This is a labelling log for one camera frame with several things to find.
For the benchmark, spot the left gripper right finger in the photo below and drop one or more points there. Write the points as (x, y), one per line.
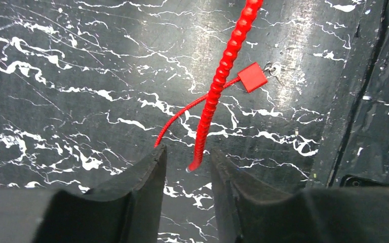
(249, 210)

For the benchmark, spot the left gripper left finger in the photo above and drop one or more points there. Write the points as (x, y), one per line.
(125, 208)

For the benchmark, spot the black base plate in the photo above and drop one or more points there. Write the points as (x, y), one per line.
(356, 136)

